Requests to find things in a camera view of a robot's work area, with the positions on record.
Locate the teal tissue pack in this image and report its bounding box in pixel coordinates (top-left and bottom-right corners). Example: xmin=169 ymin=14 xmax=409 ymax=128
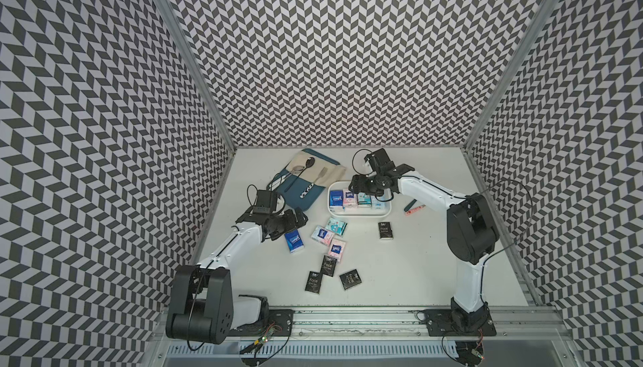
xmin=357 ymin=193 xmax=373 ymax=209
xmin=325 ymin=217 xmax=348 ymax=236

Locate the white storage box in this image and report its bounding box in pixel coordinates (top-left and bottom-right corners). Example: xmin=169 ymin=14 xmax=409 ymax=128
xmin=327 ymin=180 xmax=393 ymax=218

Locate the blue Vinda tissue pack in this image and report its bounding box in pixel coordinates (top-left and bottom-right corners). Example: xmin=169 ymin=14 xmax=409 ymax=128
xmin=328 ymin=190 xmax=344 ymax=211

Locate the black tissue pack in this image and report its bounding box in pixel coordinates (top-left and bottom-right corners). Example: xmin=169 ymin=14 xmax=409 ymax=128
xmin=378 ymin=221 xmax=394 ymax=240
xmin=320 ymin=255 xmax=338 ymax=277
xmin=339 ymin=269 xmax=363 ymax=290
xmin=305 ymin=271 xmax=323 ymax=294

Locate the light blue tissue pack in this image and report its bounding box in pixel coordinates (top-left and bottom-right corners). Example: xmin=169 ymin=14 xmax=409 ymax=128
xmin=372 ymin=196 xmax=387 ymax=212

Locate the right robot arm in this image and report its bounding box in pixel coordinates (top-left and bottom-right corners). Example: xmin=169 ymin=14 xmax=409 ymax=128
xmin=349 ymin=171 xmax=499 ymax=334

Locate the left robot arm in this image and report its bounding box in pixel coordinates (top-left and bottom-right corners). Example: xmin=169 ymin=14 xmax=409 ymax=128
xmin=165 ymin=208 xmax=308 ymax=345

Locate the pink blue tissue pack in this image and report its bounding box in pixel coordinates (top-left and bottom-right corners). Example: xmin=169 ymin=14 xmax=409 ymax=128
xmin=311 ymin=226 xmax=335 ymax=246

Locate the teal serving tray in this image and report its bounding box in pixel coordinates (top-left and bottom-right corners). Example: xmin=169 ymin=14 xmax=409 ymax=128
xmin=276 ymin=149 xmax=327 ymax=211

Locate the black metal spoon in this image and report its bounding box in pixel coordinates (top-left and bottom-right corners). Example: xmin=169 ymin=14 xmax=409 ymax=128
xmin=285 ymin=157 xmax=316 ymax=192

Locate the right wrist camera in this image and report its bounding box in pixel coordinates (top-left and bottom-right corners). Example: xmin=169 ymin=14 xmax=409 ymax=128
xmin=364 ymin=149 xmax=415 ymax=179

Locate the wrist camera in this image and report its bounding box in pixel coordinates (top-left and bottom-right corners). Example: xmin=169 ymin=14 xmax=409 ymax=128
xmin=235 ymin=190 xmax=281 ymax=225
xmin=364 ymin=149 xmax=415 ymax=179

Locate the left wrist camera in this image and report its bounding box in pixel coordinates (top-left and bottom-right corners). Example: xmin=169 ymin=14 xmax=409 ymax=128
xmin=235 ymin=190 xmax=281 ymax=225

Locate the pink handled spoon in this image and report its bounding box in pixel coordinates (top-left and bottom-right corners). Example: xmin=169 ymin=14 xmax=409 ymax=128
xmin=405 ymin=205 xmax=425 ymax=216

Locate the white handled spoon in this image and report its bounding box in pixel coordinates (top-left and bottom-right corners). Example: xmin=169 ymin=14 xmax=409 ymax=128
xmin=268 ymin=165 xmax=306 ymax=191

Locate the patterned handle fork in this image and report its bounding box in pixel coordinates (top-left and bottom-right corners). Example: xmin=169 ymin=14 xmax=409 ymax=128
xmin=300 ymin=167 xmax=328 ymax=199

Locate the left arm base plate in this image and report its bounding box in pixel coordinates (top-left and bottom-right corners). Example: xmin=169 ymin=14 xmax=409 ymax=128
xmin=228 ymin=308 xmax=294 ymax=339

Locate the aluminium front rail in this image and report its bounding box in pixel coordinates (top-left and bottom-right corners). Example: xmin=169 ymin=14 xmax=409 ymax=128
xmin=150 ymin=305 xmax=574 ymax=343

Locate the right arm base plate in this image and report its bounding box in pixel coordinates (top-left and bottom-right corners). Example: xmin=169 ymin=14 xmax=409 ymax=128
xmin=420 ymin=307 xmax=497 ymax=338

